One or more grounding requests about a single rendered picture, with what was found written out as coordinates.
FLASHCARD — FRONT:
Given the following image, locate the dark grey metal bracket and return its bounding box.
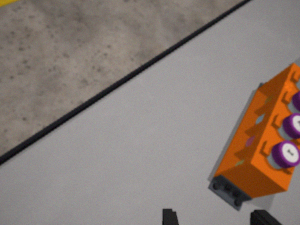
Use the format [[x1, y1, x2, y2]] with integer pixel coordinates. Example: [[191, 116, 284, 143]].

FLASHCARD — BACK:
[[208, 174, 253, 211]]

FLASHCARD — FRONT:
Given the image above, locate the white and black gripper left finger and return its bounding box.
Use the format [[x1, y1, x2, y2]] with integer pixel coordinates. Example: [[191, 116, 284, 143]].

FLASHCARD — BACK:
[[162, 209, 179, 225]]

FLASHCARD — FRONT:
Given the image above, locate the purple screw cap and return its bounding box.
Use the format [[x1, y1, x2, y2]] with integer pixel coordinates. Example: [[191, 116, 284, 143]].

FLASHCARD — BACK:
[[292, 91, 300, 112], [272, 140, 300, 169], [282, 113, 300, 139]]

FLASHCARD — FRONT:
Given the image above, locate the black table edge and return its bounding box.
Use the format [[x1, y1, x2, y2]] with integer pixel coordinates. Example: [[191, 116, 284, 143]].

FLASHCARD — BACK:
[[0, 0, 251, 165]]

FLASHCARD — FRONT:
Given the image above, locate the light grey tray panel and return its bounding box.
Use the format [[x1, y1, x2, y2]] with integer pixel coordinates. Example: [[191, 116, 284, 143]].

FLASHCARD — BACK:
[[291, 57, 300, 67]]

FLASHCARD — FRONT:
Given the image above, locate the orange test tube rack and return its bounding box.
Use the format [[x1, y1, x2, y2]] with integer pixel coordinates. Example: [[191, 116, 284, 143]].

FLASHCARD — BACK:
[[214, 63, 300, 198]]

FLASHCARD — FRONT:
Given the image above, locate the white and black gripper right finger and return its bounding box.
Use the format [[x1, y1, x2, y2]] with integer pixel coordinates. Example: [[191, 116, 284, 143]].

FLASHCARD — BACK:
[[250, 209, 282, 225]]

